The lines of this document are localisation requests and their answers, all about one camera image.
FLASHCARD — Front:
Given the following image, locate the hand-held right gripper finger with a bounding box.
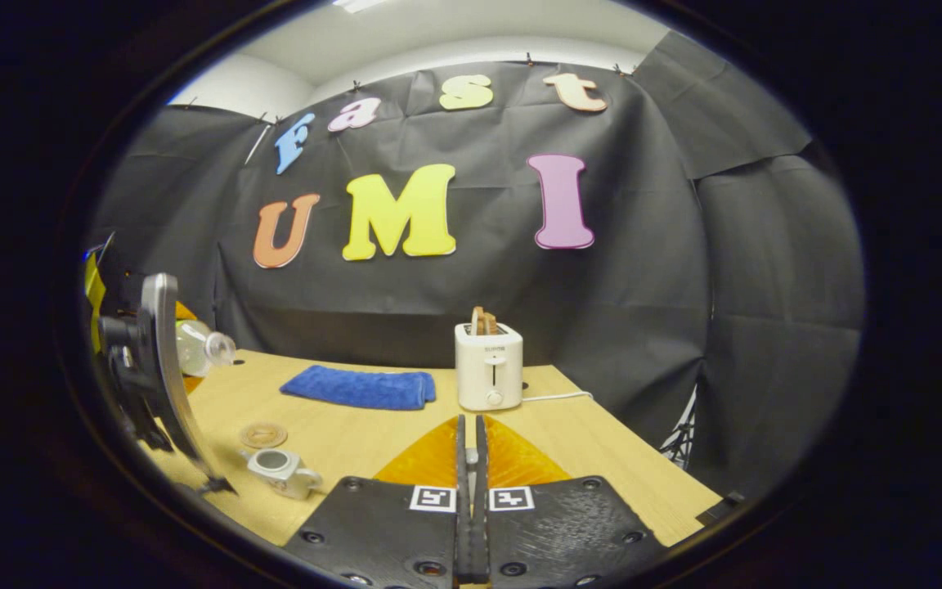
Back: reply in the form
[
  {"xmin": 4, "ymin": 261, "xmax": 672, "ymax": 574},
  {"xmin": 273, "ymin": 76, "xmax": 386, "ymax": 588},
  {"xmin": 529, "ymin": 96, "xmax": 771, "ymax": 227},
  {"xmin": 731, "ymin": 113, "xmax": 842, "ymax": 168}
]
[
  {"xmin": 285, "ymin": 415, "xmax": 472, "ymax": 589},
  {"xmin": 471, "ymin": 413, "xmax": 672, "ymax": 589}
]

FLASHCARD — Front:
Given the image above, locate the clear green-label water bottle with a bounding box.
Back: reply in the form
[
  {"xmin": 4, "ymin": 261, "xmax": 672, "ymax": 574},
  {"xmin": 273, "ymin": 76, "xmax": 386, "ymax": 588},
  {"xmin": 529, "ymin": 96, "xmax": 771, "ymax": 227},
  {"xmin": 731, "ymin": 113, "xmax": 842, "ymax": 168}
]
[{"xmin": 175, "ymin": 319, "xmax": 237, "ymax": 379}]

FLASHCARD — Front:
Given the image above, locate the round wooden coaster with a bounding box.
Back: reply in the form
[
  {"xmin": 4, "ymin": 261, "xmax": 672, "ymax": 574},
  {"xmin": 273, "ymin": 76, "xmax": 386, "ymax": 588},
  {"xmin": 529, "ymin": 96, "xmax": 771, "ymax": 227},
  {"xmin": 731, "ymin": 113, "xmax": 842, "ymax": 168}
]
[{"xmin": 240, "ymin": 421, "xmax": 289, "ymax": 449}]

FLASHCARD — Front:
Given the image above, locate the white teacup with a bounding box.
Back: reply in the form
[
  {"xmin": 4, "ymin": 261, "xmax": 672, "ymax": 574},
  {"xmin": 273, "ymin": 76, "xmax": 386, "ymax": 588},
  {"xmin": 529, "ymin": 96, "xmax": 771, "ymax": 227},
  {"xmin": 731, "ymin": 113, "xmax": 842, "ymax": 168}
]
[{"xmin": 240, "ymin": 447, "xmax": 324, "ymax": 501}]

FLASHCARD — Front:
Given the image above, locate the white toaster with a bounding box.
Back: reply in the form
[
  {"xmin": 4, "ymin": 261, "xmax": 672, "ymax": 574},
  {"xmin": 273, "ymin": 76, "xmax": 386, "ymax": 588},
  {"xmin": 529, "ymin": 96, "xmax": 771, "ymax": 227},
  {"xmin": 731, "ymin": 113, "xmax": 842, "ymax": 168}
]
[{"xmin": 455, "ymin": 322, "xmax": 524, "ymax": 411}]

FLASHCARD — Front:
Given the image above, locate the blue folded towel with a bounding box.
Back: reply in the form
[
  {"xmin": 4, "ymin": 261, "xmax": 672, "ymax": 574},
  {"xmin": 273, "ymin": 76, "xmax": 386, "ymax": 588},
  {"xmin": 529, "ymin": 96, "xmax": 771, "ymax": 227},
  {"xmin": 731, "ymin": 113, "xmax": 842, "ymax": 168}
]
[{"xmin": 280, "ymin": 365, "xmax": 437, "ymax": 411}]

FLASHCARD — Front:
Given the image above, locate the black backdrop cloth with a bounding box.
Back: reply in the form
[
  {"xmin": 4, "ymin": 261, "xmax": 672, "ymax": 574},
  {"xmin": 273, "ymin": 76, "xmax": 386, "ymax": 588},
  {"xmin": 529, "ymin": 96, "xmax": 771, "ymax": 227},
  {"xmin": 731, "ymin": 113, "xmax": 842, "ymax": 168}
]
[{"xmin": 87, "ymin": 29, "xmax": 866, "ymax": 500}]

